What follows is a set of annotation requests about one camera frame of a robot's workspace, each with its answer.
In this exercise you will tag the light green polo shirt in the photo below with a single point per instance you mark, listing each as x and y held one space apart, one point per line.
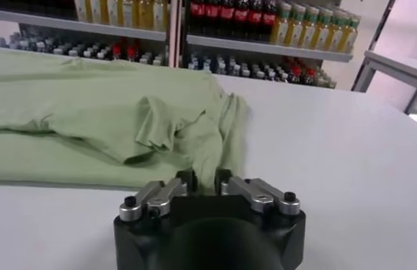
83 110

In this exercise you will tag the white metal-frame side table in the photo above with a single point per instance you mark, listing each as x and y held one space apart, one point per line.
406 69

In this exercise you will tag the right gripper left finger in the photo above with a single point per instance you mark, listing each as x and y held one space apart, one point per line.
160 194

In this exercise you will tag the yellow drink bottle green cap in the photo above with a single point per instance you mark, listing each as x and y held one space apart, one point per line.
159 14
112 11
321 36
334 37
127 12
80 9
144 13
280 31
308 34
348 39
96 10
294 33

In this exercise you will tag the black slanted frame pole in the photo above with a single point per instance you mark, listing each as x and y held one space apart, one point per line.
380 20

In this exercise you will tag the blue drink bottle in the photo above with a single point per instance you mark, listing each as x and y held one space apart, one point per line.
206 64
193 62

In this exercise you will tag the short red cap cola bottle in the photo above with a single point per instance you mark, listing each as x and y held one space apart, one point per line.
131 54
116 53
296 73
310 75

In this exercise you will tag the beverage display shelf unit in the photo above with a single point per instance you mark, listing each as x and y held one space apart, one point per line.
266 48
83 26

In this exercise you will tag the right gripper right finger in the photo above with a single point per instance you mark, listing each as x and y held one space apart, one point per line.
255 192

